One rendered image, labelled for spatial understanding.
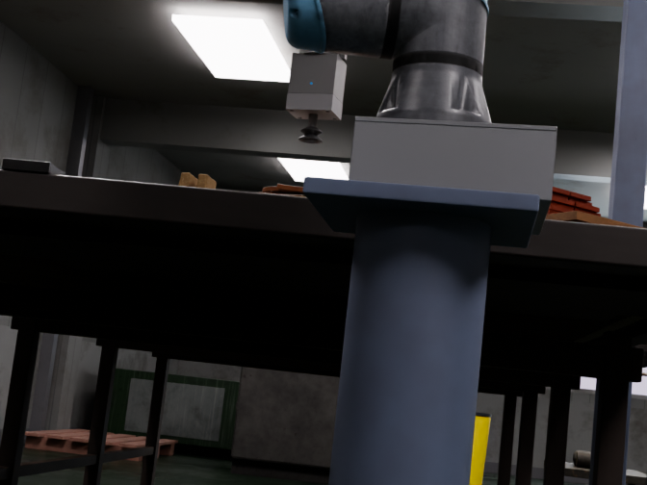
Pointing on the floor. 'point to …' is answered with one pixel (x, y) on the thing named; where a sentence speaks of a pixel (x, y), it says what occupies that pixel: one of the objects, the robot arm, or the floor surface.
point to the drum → (479, 447)
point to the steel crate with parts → (284, 424)
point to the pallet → (66, 440)
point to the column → (414, 323)
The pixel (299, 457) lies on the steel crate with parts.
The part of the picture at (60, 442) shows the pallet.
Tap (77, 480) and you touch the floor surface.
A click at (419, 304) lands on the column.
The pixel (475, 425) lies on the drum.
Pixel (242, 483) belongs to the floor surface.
